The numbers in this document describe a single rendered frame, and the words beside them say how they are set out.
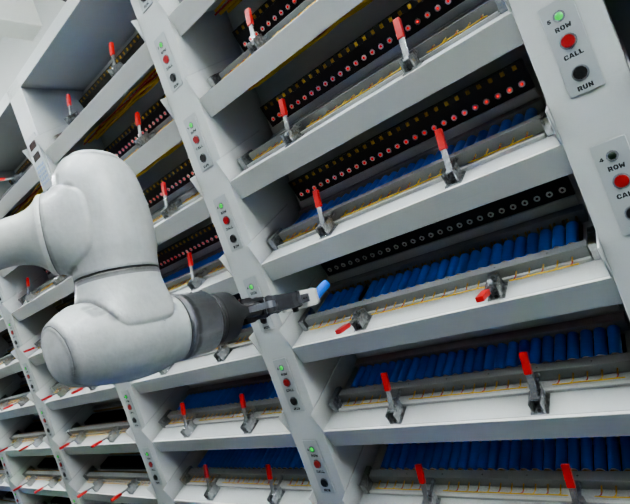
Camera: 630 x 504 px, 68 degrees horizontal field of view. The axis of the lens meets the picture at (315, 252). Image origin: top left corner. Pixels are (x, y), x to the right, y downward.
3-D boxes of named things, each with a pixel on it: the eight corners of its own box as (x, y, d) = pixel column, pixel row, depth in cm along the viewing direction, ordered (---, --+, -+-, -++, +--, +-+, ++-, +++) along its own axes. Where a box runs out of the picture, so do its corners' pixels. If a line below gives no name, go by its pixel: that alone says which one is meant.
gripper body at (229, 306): (218, 288, 65) (266, 281, 72) (184, 301, 70) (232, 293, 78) (231, 341, 64) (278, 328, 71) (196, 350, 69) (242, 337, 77)
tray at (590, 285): (625, 303, 63) (599, 247, 60) (303, 363, 100) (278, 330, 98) (615, 228, 78) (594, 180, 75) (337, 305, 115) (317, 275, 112)
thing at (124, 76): (157, 59, 107) (118, 2, 103) (54, 164, 144) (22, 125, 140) (208, 41, 122) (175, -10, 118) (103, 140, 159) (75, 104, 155)
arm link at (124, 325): (204, 362, 59) (182, 261, 60) (78, 400, 47) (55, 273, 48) (159, 370, 65) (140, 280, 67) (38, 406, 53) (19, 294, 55)
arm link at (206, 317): (148, 302, 66) (184, 296, 71) (162, 365, 65) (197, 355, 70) (184, 287, 61) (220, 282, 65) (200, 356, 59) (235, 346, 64)
